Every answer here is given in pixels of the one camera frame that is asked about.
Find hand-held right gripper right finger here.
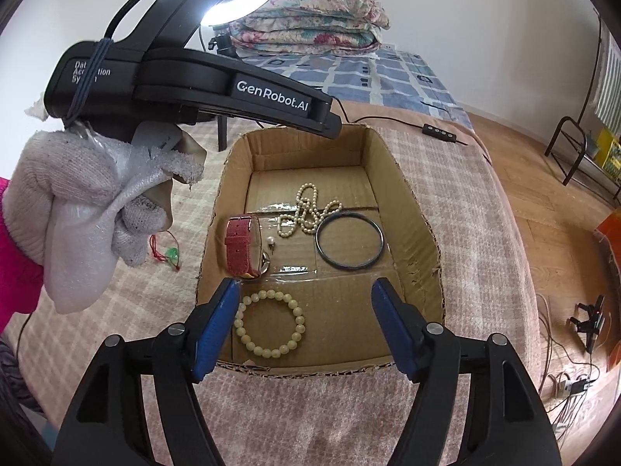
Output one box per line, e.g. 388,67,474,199
371,278,566,466

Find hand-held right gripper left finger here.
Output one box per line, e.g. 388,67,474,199
51,278,242,466

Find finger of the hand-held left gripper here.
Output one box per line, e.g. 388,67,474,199
257,110,343,141

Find cardboard box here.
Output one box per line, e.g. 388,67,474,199
194,123,445,377

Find cream beaded bracelet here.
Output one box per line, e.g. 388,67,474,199
233,289,307,358

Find black bangle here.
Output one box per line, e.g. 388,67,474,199
314,212,387,271

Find red strap watch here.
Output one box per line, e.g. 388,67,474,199
224,215,273,283

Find thin pearl necklace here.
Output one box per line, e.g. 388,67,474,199
276,183,343,240

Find person's left hand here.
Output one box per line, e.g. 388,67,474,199
10,129,171,268

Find blue patterned bedsheet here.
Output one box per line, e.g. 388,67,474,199
238,43,472,130

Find folded floral quilt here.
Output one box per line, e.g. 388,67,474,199
228,0,392,54

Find small black floor tripod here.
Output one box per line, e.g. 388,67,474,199
567,295,607,353

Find dark striped cloth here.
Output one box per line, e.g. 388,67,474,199
0,340,50,466

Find orange cloth furniture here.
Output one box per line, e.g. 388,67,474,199
594,206,621,273

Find black shoe rack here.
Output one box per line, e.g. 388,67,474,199
546,116,621,205

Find yellow box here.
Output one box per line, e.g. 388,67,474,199
589,129,621,178

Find striped towel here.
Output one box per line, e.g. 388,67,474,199
594,24,621,127

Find red cord green pendant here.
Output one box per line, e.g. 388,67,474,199
148,233,184,273

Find black cable with inline controller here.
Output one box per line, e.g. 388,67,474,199
340,99,472,147

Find power strip with cables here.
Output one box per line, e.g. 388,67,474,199
538,296,603,443

